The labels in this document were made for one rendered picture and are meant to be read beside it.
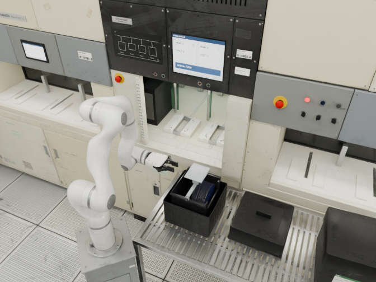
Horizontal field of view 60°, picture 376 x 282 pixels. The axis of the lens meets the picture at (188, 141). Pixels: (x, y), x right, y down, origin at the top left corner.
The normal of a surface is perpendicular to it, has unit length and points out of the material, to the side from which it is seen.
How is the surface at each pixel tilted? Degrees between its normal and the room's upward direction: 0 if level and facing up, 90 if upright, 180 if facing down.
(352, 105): 90
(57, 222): 0
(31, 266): 0
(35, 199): 0
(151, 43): 90
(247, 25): 90
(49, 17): 90
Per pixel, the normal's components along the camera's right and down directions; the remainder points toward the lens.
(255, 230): 0.00, -0.79
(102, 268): 0.36, 0.58
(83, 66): -0.40, 0.57
